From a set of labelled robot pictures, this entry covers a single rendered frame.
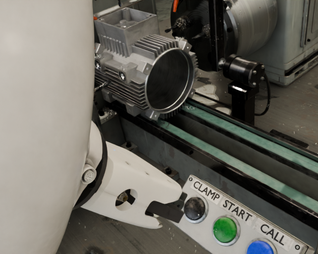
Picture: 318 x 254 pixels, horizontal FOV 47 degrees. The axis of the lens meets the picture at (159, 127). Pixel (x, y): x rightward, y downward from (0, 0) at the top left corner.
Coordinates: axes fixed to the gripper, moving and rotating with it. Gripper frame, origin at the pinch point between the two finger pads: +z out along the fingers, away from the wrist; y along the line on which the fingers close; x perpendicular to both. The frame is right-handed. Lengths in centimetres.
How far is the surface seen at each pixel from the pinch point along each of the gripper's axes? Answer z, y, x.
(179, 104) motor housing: 34, 34, -15
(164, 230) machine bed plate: 31.6, 17.9, 10.9
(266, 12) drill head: 43, 32, -49
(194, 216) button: 5.8, -0.8, 0.8
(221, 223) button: 5.8, -4.4, -0.6
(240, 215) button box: 6.5, -5.7, -2.4
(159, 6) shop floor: 252, 319, -143
